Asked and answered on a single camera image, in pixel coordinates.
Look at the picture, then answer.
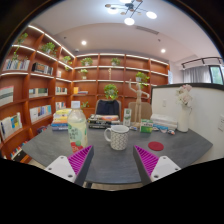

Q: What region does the window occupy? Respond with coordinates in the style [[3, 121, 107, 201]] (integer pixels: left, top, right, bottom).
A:
[[209, 64, 224, 85]]

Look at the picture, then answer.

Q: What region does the flat round red coaster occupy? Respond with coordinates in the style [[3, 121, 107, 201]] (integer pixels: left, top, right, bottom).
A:
[[147, 141, 165, 152]]

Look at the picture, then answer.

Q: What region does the stack of colourful books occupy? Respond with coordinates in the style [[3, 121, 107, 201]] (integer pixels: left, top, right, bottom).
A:
[[51, 107, 73, 132]]

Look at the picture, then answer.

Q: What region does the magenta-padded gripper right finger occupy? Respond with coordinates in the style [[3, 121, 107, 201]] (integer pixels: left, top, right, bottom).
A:
[[132, 144, 182, 187]]

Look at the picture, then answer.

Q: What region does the wooden shelf unit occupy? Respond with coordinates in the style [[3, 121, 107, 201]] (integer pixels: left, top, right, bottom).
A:
[[0, 24, 171, 164]]

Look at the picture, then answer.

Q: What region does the stack of white packs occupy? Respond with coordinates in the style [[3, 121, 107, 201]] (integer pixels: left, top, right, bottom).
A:
[[149, 113, 179, 131]]

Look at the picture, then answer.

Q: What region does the green and white box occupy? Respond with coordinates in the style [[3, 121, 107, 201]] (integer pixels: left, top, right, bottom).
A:
[[139, 118, 154, 134]]

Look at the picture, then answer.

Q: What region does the clear bottle with yellow drink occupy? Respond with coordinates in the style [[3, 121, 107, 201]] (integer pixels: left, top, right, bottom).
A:
[[67, 100, 89, 154]]

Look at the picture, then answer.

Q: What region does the white mug with triangle pattern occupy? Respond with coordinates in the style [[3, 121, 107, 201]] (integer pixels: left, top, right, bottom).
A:
[[103, 124, 130, 151]]

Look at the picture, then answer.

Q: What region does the small white green carton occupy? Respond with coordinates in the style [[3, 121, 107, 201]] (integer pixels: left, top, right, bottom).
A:
[[122, 107, 133, 127]]

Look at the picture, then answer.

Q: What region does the ceiling lamp with round lights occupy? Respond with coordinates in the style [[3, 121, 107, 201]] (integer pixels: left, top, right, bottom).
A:
[[104, 0, 158, 27]]

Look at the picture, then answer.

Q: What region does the tan chair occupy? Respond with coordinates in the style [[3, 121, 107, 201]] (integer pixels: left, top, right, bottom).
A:
[[128, 101, 153, 123]]

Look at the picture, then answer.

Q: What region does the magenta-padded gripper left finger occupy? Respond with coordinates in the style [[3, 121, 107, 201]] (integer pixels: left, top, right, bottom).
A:
[[44, 144, 95, 187]]

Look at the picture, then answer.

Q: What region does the white vase with flowers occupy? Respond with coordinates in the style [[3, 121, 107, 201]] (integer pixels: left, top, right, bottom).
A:
[[175, 84, 194, 133]]

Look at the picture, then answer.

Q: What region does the grey curtain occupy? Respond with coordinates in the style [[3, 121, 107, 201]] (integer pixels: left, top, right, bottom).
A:
[[182, 65, 212, 84]]

